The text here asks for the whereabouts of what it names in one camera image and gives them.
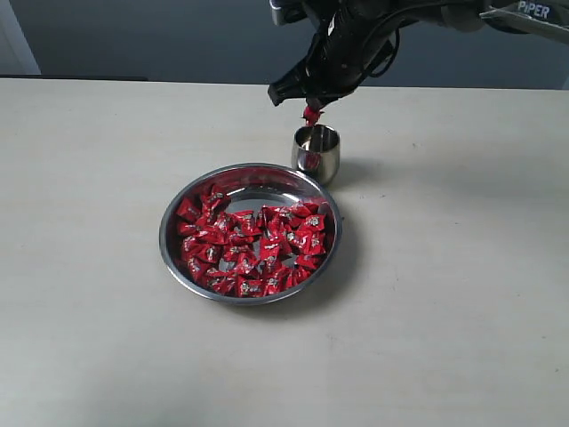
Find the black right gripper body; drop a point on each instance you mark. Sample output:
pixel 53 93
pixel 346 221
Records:
pixel 350 46

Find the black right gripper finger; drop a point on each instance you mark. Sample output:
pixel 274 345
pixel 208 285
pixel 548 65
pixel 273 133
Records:
pixel 318 101
pixel 292 85

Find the red candy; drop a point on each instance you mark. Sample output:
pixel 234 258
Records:
pixel 311 116
pixel 188 211
pixel 308 261
pixel 250 288
pixel 314 223
pixel 196 268
pixel 247 223
pixel 270 248

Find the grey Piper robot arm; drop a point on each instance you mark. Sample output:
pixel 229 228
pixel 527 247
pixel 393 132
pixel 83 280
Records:
pixel 548 19

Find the small stainless steel cup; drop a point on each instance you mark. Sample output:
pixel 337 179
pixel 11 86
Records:
pixel 316 152

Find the round stainless steel plate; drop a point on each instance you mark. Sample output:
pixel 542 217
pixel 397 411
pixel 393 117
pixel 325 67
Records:
pixel 248 186

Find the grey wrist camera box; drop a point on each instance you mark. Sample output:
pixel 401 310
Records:
pixel 285 12

